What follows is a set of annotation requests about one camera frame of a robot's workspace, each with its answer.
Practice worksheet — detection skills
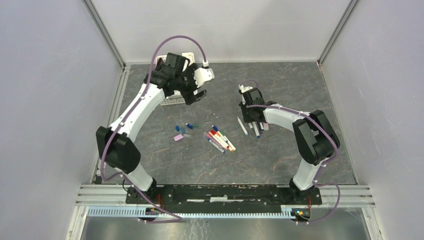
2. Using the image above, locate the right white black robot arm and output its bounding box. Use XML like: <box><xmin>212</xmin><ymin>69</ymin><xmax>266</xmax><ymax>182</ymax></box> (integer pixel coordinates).
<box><xmin>238</xmin><ymin>85</ymin><xmax>340</xmax><ymax>204</ymax></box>

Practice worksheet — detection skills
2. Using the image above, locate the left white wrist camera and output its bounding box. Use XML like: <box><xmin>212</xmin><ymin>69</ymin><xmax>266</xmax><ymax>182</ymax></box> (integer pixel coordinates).
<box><xmin>193</xmin><ymin>67</ymin><xmax>215</xmax><ymax>88</ymax></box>

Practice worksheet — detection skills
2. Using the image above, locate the pink highlighter pen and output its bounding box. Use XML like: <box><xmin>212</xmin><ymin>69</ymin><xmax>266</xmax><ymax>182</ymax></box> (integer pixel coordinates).
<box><xmin>262</xmin><ymin>122</ymin><xmax>269</xmax><ymax>131</ymax></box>

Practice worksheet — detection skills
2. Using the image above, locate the red cap white marker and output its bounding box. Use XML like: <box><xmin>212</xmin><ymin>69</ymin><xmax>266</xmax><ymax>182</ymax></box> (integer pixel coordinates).
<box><xmin>210</xmin><ymin>129</ymin><xmax>235</xmax><ymax>152</ymax></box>

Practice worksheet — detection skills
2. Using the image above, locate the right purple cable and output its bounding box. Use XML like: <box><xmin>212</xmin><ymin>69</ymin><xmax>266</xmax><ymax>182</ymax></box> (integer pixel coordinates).
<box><xmin>240</xmin><ymin>79</ymin><xmax>342</xmax><ymax>225</ymax></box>

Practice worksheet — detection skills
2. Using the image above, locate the purple cable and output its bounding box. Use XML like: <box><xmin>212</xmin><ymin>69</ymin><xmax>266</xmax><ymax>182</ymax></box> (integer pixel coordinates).
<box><xmin>99</xmin><ymin>35</ymin><xmax>209</xmax><ymax>224</ymax></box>
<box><xmin>240</xmin><ymin>79</ymin><xmax>342</xmax><ymax>225</ymax></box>

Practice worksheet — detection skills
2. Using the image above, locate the black mounting base plate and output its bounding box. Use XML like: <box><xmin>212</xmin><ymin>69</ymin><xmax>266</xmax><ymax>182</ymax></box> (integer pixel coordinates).
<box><xmin>145</xmin><ymin>184</ymin><xmax>323</xmax><ymax>214</ymax></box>

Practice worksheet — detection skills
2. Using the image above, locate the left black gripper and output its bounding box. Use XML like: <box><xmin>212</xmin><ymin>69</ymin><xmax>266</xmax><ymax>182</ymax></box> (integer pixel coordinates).
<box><xmin>175</xmin><ymin>64</ymin><xmax>208</xmax><ymax>106</ymax></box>

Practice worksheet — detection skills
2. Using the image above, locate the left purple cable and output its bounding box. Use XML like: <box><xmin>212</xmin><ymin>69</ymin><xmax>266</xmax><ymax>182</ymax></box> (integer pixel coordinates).
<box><xmin>99</xmin><ymin>35</ymin><xmax>209</xmax><ymax>224</ymax></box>

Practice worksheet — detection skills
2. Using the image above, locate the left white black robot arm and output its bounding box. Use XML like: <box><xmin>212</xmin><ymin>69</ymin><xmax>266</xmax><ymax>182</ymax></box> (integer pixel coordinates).
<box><xmin>95</xmin><ymin>52</ymin><xmax>215</xmax><ymax>204</ymax></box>

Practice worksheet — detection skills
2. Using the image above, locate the blue cap white marker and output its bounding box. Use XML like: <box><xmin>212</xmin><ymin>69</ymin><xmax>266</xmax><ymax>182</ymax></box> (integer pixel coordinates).
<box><xmin>212</xmin><ymin>125</ymin><xmax>231</xmax><ymax>148</ymax></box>
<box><xmin>252</xmin><ymin>121</ymin><xmax>261</xmax><ymax>138</ymax></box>

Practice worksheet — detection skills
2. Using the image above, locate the white slotted cable duct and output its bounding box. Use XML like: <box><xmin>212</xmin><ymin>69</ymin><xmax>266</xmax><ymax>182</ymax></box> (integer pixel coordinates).
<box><xmin>87</xmin><ymin>206</ymin><xmax>295</xmax><ymax>220</ymax></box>

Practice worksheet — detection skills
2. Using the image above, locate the green cap white marker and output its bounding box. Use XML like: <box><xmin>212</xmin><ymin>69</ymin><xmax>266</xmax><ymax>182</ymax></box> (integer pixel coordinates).
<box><xmin>237</xmin><ymin>116</ymin><xmax>249</xmax><ymax>136</ymax></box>

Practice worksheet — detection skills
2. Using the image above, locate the pink highlighter cap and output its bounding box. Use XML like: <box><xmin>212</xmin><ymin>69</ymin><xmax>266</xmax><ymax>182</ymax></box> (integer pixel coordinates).
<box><xmin>173</xmin><ymin>134</ymin><xmax>184</xmax><ymax>142</ymax></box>

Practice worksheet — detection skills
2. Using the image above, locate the white plastic basket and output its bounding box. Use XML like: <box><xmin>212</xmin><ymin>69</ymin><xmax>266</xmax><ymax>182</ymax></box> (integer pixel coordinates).
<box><xmin>154</xmin><ymin>52</ymin><xmax>195</xmax><ymax>106</ymax></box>

